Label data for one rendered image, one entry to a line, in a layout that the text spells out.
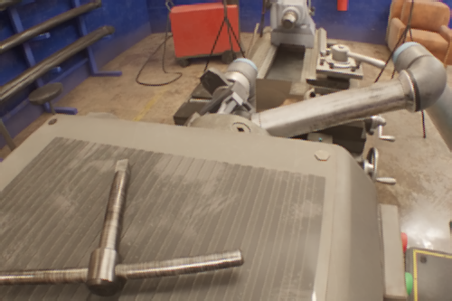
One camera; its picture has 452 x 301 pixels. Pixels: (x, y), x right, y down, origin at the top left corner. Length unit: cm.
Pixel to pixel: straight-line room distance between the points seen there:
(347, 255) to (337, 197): 6
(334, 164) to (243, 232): 12
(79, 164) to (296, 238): 24
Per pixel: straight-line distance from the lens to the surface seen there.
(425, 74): 81
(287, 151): 31
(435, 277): 158
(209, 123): 58
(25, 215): 33
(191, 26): 389
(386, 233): 35
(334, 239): 25
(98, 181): 31
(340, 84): 105
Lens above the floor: 153
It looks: 39 degrees down
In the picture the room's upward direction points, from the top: 5 degrees counter-clockwise
